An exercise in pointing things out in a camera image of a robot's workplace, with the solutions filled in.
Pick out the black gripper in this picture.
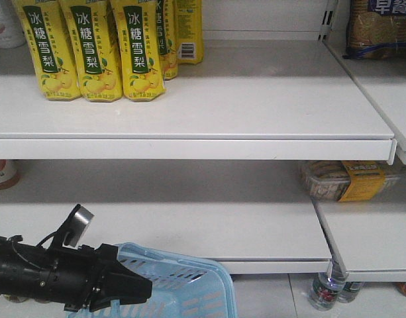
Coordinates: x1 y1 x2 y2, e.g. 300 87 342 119
46 244 152 312

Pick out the yellow pear drink bottle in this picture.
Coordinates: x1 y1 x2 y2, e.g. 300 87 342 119
111 0 166 102
156 0 178 80
175 0 204 64
59 0 123 102
12 0 81 101

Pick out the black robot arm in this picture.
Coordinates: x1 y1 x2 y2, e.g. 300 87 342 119
0 237 152 312

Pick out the white pink yoghurt bottle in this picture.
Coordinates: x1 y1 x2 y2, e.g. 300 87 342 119
0 0 26 49

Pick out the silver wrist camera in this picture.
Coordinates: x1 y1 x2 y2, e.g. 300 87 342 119
53 204 94 247

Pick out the white store shelving unit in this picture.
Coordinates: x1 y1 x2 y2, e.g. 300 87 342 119
0 0 406 318

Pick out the breakfast biscuit packet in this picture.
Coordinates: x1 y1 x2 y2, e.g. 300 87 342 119
346 0 406 60

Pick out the light blue plastic basket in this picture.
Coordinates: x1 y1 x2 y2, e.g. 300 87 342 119
66 242 238 317

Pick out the clear tray cookie pack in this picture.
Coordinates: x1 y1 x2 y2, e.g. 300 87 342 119
299 160 406 202

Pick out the clear water bottle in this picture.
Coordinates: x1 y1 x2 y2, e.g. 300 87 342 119
338 282 365 303
308 271 346 311

